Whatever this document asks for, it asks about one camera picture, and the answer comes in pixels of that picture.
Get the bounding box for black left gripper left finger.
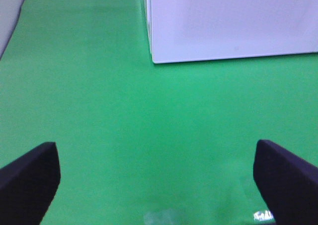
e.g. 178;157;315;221
0;142;61;225

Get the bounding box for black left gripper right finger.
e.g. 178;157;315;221
253;140;318;225

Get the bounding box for white microwave door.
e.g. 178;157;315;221
144;0;318;64

